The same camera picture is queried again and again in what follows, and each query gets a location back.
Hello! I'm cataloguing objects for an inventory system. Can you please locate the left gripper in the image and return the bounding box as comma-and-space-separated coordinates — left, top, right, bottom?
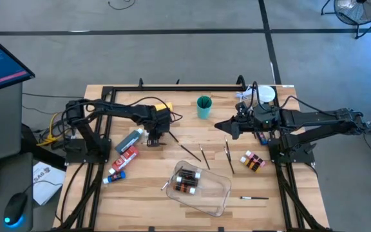
139, 108, 173, 148

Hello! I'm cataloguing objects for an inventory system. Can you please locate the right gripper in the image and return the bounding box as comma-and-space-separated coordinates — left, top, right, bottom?
214, 104, 281, 140

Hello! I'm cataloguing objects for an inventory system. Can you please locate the bronze paint bottle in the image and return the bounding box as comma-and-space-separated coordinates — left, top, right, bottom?
181, 169, 202, 180

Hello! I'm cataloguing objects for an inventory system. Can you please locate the dark brown paint bottle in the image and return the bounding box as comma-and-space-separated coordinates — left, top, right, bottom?
175, 175, 200, 187

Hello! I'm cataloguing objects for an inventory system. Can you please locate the orange paint bottle black label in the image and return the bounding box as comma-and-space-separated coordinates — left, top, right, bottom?
172, 182, 197, 195

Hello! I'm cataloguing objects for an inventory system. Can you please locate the clear plastic bin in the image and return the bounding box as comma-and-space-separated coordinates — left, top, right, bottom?
165, 160, 233, 218

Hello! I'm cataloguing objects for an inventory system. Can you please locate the large dark teal paint bottle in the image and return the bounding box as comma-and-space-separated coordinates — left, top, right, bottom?
114, 128, 144, 155

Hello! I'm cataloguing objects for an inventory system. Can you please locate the large red paint bottle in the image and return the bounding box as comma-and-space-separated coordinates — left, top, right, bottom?
108, 145, 140, 175

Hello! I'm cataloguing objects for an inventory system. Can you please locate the large yellow paint bottle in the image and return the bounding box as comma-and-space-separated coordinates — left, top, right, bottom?
155, 102, 174, 112

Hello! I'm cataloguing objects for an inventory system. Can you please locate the small yellow paint bottle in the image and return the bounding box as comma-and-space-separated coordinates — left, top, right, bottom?
239, 155, 261, 174

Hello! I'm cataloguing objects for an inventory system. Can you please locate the teal plastic cup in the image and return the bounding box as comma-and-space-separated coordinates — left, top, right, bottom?
196, 95, 213, 120

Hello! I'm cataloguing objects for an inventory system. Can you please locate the black paintbrush orange ferrule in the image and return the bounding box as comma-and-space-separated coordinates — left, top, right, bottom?
179, 144, 202, 162

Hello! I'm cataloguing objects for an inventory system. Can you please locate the clear jar white lid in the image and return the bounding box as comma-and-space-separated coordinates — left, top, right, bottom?
251, 81, 346, 117

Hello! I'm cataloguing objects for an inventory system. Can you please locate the black paintbrush silver ferrule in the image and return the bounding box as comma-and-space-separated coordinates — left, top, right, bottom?
160, 166, 184, 191

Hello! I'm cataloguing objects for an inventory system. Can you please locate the white mushroom-shaped stand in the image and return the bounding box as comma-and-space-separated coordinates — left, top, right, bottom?
256, 84, 276, 104

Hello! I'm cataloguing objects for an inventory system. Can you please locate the white paper booklet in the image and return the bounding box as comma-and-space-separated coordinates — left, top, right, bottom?
32, 160, 66, 206

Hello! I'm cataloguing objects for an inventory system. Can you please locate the grey computer desk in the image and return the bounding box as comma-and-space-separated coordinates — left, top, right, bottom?
0, 82, 34, 232

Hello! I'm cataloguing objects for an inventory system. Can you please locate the black computer mouse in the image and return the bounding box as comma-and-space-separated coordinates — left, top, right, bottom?
3, 192, 28, 226

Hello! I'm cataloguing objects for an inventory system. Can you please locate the black floor fan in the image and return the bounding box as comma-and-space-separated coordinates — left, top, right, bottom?
320, 0, 371, 40

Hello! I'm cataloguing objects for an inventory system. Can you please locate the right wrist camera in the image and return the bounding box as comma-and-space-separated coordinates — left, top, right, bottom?
236, 101, 254, 115

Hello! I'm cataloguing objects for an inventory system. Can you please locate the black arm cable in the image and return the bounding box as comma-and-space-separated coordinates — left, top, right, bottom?
85, 95, 184, 123

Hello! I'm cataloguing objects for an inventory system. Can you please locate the black aluminium table frame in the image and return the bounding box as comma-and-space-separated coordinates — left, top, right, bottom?
53, 75, 333, 232

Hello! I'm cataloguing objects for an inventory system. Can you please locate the yellow cable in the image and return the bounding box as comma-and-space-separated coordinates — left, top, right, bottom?
36, 111, 62, 148

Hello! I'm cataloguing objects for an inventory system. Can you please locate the thin black desk cable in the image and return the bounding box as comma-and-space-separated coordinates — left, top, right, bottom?
22, 92, 85, 99

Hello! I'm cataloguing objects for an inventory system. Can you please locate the black floor cable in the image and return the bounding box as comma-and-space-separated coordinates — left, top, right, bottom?
108, 0, 137, 11

